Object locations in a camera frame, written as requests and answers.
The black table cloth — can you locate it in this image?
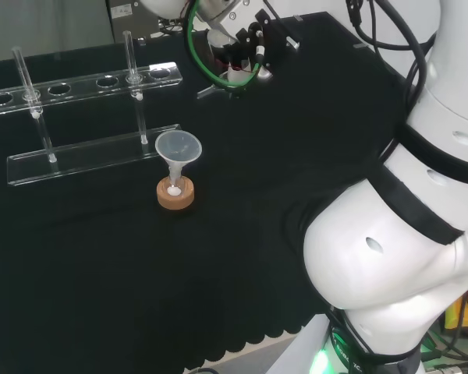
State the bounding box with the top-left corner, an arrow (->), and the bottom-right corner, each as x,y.
0,11 -> 414,374

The clear glass weighing funnel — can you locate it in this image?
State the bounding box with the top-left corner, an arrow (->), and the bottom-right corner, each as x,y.
196,79 -> 239,101

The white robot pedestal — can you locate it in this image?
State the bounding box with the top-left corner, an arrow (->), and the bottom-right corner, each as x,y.
272,313 -> 336,374

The grey metal cabinet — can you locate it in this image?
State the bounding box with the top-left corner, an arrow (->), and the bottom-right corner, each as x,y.
105,0 -> 160,43

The clear plastic funnel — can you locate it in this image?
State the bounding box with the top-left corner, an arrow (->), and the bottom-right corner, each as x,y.
154,131 -> 203,196

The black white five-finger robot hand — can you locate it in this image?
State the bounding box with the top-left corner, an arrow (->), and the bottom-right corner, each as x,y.
206,10 -> 301,94

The green cable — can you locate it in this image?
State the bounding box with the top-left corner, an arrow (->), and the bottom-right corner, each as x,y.
184,0 -> 264,89

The clear acrylic funnel stand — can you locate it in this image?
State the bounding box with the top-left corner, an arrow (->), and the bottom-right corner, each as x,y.
0,30 -> 183,187

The black cable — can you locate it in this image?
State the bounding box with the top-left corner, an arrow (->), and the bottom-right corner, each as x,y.
345,0 -> 438,118

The cork ring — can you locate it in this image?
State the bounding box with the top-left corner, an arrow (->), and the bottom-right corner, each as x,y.
156,175 -> 196,212

